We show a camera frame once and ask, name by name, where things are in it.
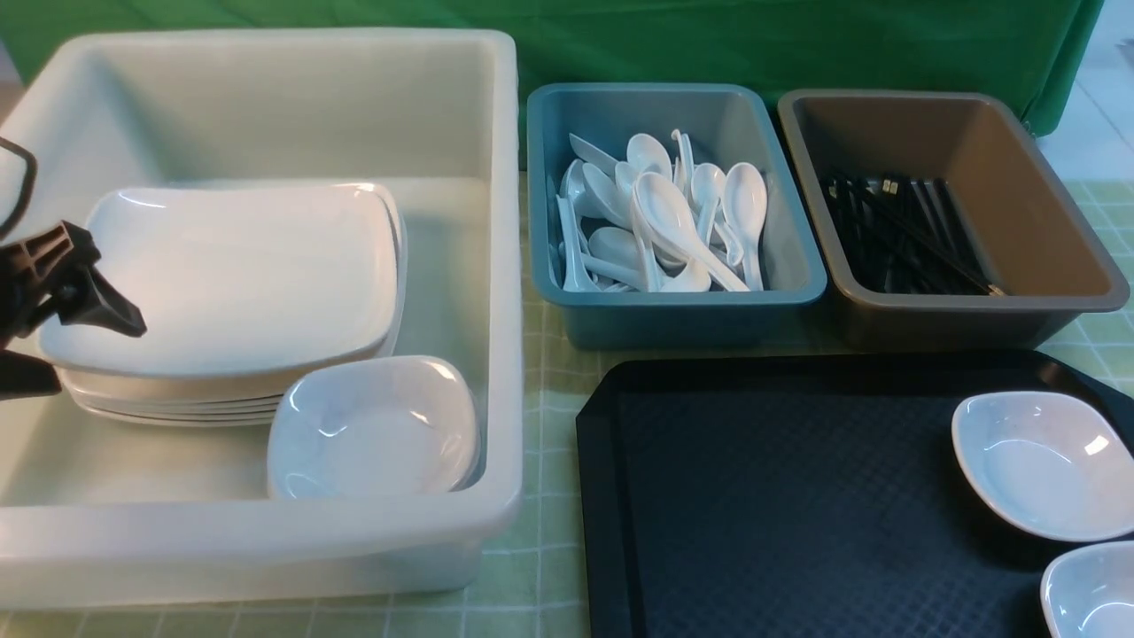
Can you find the white small bowl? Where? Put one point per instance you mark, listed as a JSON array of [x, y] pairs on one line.
[[1089, 592]]

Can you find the stack of white small bowls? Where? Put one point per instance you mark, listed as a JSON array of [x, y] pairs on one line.
[[404, 425]]

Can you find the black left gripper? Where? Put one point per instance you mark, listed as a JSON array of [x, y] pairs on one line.
[[54, 273]]

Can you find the white square side dish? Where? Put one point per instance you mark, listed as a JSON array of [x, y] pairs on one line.
[[1048, 463]]

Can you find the large white plastic tub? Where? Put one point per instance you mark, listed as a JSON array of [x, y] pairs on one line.
[[100, 513]]

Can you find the pile of black chopsticks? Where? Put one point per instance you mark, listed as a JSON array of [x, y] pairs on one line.
[[903, 235]]

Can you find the green checkered table mat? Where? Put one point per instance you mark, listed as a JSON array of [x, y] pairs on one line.
[[531, 579]]

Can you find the brown plastic chopstick bin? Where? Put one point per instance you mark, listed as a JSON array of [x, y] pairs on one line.
[[1029, 234]]

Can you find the pile of white spoons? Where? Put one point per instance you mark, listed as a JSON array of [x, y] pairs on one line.
[[657, 223]]

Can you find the black serving tray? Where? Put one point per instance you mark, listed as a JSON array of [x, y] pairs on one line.
[[807, 496]]

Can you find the stack of white square plates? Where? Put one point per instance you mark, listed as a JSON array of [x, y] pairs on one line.
[[177, 399]]

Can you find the teal plastic spoon bin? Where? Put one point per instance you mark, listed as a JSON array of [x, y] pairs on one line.
[[727, 124]]

